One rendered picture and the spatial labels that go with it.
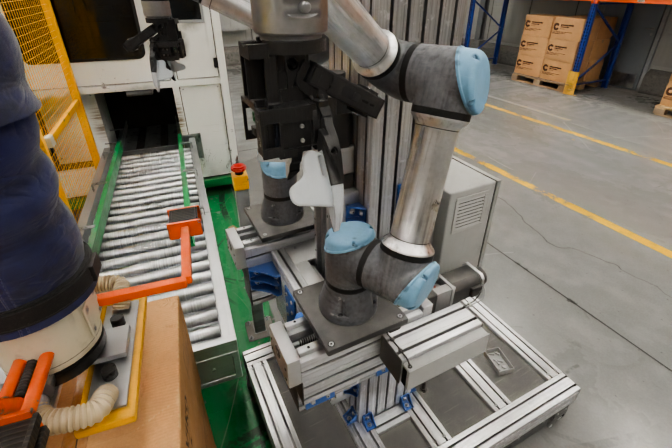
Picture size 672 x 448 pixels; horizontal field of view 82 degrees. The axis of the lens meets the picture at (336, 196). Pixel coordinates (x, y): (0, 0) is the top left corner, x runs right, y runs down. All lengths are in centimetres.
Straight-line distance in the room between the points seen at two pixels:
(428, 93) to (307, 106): 39
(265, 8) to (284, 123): 11
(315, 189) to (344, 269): 49
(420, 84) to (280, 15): 43
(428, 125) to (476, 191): 52
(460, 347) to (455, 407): 82
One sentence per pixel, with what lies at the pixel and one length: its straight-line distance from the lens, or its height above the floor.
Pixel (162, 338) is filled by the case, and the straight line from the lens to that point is 119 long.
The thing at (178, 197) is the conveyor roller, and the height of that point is 53.
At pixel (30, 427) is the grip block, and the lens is 78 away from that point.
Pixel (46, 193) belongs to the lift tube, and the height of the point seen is 148.
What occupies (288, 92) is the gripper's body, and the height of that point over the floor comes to 167.
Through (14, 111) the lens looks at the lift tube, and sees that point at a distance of 71.
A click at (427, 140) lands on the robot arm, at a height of 150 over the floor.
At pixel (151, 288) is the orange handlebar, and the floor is 119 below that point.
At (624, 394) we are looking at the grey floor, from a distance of 256.
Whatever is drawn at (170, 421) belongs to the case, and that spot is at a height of 94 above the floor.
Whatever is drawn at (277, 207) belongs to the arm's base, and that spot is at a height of 110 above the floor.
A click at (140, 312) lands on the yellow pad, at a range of 108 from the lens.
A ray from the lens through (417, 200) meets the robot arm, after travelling 79.
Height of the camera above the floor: 177
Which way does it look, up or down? 29 degrees down
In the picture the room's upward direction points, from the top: straight up
